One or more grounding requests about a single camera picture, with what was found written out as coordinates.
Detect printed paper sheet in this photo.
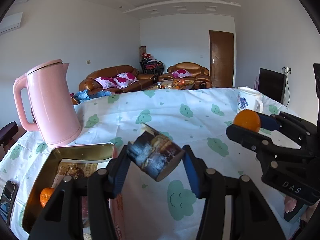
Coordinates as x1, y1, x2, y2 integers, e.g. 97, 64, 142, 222
53, 158, 100, 180

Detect pink floral pillow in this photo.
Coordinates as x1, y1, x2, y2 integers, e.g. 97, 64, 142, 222
171, 69, 192, 79
112, 72, 139, 88
94, 76, 118, 89

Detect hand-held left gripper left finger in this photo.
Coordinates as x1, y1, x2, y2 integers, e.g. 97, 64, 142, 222
29, 144, 132, 240

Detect pink electric kettle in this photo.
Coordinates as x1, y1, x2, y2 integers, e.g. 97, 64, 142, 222
13, 59, 82, 149

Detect white wall air conditioner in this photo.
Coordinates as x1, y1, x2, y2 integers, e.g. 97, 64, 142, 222
0, 12, 23, 34

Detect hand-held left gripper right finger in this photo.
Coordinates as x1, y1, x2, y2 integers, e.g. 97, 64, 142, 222
182, 144, 287, 240

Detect brown wooden door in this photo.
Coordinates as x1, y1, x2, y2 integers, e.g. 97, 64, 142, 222
209, 30, 235, 88

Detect white green cloud tablecloth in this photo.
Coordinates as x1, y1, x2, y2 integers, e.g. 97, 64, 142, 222
0, 87, 320, 240

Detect pink metal tin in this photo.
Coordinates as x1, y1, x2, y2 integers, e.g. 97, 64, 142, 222
21, 142, 125, 240

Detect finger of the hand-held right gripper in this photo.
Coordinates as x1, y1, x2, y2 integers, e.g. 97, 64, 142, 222
260, 111, 317, 150
226, 124, 313, 170

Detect black smartphone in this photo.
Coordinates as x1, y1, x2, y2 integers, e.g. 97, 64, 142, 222
0, 180, 19, 227

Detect blue checkered cloth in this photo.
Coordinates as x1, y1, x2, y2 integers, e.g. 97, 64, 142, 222
71, 89, 112, 103

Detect wooden coffee table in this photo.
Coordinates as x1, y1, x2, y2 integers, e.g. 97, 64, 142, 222
142, 79, 200, 90

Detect orange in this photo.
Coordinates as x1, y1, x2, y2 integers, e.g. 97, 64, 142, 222
233, 109, 262, 133
39, 187, 55, 208

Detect dark purple round stool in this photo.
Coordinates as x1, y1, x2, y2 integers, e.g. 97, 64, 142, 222
0, 121, 19, 153

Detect cut taro piece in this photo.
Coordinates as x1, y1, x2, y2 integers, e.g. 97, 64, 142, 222
126, 123, 185, 182

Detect white mug with blue print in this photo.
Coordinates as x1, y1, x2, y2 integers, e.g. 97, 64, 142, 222
236, 86, 264, 114

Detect long brown leather sofa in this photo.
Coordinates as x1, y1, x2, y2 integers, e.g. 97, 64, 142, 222
79, 65, 158, 95

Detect stacked black chairs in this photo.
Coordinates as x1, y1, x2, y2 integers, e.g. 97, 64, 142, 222
140, 59, 164, 77

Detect person's right hand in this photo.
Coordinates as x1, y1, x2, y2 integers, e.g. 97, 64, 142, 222
284, 195, 298, 213

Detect brown leather armchair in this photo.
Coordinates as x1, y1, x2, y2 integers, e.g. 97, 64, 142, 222
159, 62, 212, 89

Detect black television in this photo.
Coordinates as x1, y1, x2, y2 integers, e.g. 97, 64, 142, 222
257, 67, 287, 104

